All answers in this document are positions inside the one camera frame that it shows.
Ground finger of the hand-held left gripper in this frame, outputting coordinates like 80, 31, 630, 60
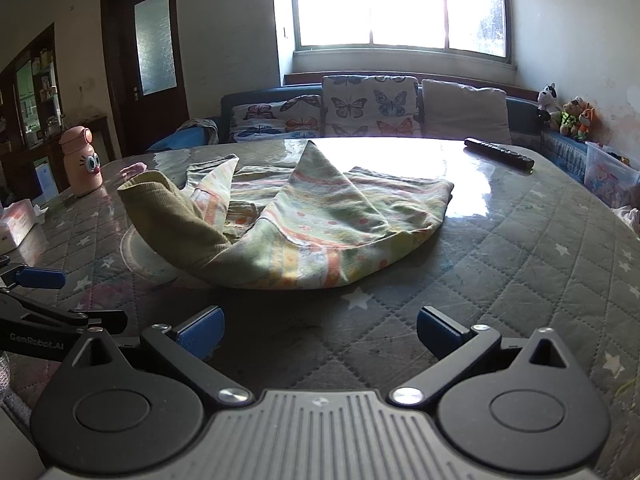
0, 255, 67, 292
0, 291, 129, 336

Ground black and white plush toy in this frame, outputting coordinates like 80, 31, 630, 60
537, 83, 564, 123

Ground pastel patterned child's garment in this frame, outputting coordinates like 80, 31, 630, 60
116, 139, 455, 292

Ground dark wooden display cabinet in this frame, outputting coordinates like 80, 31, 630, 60
0, 22, 112, 203

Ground black remote control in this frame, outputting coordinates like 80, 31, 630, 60
463, 137, 536, 171

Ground square butterfly print pillow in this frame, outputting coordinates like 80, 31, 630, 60
321, 75, 421, 139

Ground dark wooden door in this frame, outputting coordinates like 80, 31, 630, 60
100, 0, 191, 158

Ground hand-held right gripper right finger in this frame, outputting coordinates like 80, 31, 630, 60
389, 305, 581, 407

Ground dark blue sofa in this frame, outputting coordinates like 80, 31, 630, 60
146, 80, 601, 181

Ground orange plush toy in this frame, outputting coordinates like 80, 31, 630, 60
572, 104, 604, 143

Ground pink tissue box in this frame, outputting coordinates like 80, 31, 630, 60
0, 198, 47, 256

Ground brown plush toy neon vest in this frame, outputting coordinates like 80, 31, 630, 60
550, 96, 585, 136

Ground round dark table inset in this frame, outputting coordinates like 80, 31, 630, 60
119, 222, 187, 282

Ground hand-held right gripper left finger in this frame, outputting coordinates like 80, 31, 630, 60
60, 305, 252, 407

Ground pink cartoon water bottle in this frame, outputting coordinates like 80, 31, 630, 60
59, 125, 104, 197

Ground blue cushion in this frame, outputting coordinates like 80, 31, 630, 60
147, 127, 210, 153

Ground clear plastic storage box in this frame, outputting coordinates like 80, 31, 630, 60
582, 141, 640, 209

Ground long butterfly print pillow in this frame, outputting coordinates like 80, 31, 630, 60
228, 95, 325, 143

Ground window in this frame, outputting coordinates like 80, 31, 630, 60
271, 0, 514, 66

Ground white pillow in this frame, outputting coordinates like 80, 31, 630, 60
421, 78, 512, 145

